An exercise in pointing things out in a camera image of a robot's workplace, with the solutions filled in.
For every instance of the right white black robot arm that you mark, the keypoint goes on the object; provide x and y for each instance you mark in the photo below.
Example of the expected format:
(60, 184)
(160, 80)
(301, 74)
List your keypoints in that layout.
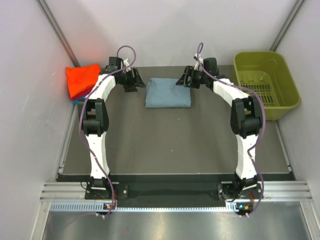
(246, 120)

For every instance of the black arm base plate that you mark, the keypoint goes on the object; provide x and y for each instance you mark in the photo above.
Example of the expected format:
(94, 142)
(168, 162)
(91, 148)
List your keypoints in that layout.
(171, 191)

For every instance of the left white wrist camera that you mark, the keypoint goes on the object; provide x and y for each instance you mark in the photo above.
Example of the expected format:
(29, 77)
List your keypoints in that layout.
(126, 65)

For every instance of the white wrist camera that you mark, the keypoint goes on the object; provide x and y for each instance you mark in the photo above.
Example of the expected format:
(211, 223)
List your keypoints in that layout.
(126, 65)
(199, 62)

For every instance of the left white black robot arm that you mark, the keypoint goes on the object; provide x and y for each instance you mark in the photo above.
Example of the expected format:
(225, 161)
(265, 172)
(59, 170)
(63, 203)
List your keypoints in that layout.
(94, 123)

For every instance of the magenta folded t shirt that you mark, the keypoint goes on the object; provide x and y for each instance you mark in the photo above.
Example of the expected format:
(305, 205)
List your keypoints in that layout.
(83, 96)

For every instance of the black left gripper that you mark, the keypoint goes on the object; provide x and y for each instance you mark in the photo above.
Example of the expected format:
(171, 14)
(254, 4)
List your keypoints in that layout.
(136, 80)

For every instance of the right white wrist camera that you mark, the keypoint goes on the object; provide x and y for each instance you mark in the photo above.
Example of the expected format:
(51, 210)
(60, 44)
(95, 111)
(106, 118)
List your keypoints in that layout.
(199, 62)

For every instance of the orange folded t shirt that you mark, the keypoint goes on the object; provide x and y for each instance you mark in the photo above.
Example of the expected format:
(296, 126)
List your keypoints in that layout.
(81, 80)

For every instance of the perforated cable duct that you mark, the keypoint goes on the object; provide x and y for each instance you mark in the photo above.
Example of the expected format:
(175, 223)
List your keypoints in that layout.
(104, 207)

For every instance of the grey blue t shirt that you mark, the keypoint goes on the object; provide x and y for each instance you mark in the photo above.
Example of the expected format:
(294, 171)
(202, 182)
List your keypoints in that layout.
(164, 93)

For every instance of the olive green plastic basket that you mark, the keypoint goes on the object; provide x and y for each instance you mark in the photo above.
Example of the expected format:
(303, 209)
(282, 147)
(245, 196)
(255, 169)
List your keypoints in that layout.
(267, 73)

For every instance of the aluminium frame rail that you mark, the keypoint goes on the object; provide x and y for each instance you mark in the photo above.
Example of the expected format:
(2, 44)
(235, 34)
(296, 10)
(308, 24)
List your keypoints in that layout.
(279, 191)

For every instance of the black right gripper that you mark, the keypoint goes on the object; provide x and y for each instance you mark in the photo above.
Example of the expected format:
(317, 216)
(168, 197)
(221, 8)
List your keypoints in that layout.
(189, 72)

